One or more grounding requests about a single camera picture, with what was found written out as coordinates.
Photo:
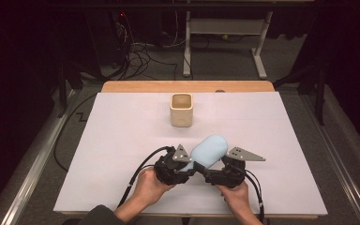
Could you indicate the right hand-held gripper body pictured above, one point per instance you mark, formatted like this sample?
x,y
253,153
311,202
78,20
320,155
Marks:
x,y
229,175

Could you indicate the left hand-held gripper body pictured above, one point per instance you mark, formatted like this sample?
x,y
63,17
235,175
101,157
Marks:
x,y
170,170

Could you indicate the light blue hairbrush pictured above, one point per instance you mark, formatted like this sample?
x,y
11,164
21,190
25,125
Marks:
x,y
209,150

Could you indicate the beige square cup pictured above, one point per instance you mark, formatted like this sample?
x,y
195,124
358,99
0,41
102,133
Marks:
x,y
181,117

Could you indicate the person's right hand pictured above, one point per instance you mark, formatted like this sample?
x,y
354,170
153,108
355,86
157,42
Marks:
x,y
236,197

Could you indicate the person's left hand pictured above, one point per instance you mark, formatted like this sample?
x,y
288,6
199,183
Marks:
x,y
150,187

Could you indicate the white board sheet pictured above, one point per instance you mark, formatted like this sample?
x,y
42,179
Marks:
x,y
106,140

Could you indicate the person's dark left sleeve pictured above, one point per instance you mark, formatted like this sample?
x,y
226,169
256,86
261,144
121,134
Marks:
x,y
101,217

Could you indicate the black metal stand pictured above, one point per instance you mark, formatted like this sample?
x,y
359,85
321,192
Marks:
x,y
63,93
319,93

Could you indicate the dark computer tower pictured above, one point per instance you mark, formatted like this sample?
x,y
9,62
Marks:
x,y
106,37

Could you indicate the aluminium rail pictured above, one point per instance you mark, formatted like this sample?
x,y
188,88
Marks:
x,y
40,159
340,156

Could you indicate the white metal desk frame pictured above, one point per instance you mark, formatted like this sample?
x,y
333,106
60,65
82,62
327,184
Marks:
x,y
225,26

